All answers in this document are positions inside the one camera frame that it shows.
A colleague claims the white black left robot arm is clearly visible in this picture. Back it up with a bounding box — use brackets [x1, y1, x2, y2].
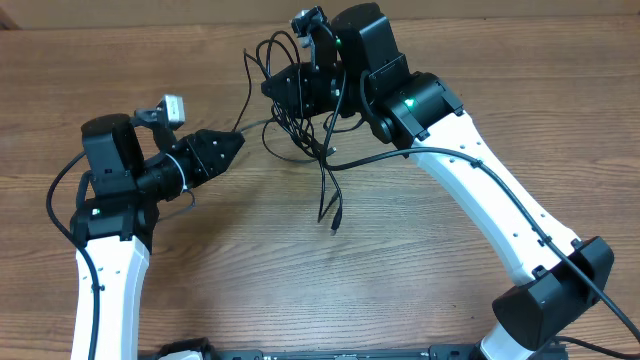
[70, 114, 245, 359]

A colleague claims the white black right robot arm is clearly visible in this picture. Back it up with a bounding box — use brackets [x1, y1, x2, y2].
[261, 3, 614, 359]

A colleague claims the black cable bundle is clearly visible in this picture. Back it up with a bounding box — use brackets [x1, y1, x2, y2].
[232, 30, 366, 236]

